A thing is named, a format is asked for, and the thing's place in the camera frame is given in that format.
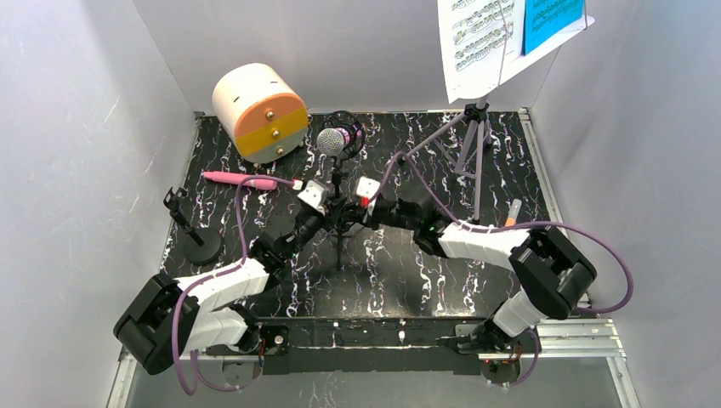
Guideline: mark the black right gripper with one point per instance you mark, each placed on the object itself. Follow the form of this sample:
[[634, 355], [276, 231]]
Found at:
[[360, 211]]

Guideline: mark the silver mesh studio microphone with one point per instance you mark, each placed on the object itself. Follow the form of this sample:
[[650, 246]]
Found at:
[[331, 141]]

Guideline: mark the black tripod microphone stand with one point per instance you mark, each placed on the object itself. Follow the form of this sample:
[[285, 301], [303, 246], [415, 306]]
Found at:
[[357, 137]]

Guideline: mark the pink microphone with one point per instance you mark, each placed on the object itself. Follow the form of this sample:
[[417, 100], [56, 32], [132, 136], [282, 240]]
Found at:
[[240, 179]]

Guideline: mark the black round-base mic stand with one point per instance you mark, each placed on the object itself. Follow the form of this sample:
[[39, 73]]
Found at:
[[201, 246]]

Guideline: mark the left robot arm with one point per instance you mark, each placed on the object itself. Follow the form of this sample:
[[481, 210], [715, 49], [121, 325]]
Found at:
[[170, 317]]

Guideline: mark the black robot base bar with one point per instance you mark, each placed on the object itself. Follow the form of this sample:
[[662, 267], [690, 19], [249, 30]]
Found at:
[[305, 345]]

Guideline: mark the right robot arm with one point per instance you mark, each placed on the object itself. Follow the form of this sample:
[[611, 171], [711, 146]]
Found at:
[[551, 270]]

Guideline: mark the lilac music stand tripod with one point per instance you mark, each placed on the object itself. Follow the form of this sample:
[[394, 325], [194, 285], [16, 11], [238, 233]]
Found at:
[[469, 161]]

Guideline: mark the round pastel drawer cabinet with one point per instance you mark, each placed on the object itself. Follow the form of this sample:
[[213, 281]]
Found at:
[[263, 116]]

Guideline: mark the orange grey marker pen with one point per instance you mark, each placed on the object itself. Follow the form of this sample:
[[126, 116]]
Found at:
[[513, 213]]

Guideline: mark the white sheet music page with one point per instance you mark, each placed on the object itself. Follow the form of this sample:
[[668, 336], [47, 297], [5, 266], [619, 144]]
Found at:
[[481, 44]]

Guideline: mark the blue sheet music page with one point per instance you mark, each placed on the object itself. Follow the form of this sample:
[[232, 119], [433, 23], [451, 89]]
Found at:
[[544, 18]]

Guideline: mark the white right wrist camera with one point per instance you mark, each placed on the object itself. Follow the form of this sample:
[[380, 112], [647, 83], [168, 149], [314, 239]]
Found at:
[[365, 191]]

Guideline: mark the aluminium rail right edge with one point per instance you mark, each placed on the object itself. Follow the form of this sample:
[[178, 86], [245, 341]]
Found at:
[[588, 338]]

